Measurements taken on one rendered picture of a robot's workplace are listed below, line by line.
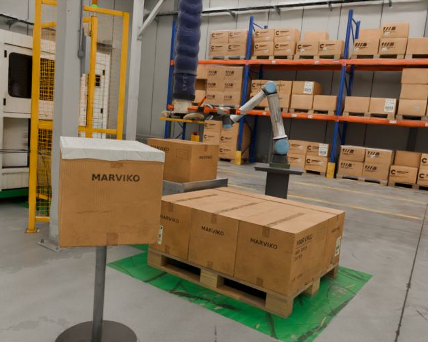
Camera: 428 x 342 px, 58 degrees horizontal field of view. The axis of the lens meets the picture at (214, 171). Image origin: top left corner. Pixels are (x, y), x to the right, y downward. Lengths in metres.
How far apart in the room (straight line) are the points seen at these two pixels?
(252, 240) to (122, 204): 1.15
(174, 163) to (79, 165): 2.15
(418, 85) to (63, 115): 8.50
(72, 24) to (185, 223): 1.82
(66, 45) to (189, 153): 1.34
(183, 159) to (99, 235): 2.05
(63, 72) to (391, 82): 9.61
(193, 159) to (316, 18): 9.47
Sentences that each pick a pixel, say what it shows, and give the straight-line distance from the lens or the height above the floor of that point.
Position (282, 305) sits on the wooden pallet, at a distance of 2.58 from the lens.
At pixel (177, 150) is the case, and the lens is 3.65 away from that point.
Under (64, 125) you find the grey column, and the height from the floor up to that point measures 1.03.
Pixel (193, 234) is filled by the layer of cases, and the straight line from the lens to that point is 2.83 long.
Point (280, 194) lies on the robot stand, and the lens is 4.16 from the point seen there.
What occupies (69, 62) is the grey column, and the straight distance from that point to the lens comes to 3.44.
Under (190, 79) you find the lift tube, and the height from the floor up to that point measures 1.54.
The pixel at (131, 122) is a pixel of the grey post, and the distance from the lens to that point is 6.72.
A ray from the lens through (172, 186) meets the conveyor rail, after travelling 3.50.
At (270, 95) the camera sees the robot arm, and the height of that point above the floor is 1.48.
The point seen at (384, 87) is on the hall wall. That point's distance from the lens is 11.74.
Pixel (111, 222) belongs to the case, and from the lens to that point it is 1.66.
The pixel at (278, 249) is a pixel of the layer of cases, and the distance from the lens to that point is 2.48.
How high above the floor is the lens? 1.16
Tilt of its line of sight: 7 degrees down
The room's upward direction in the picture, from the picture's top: 5 degrees clockwise
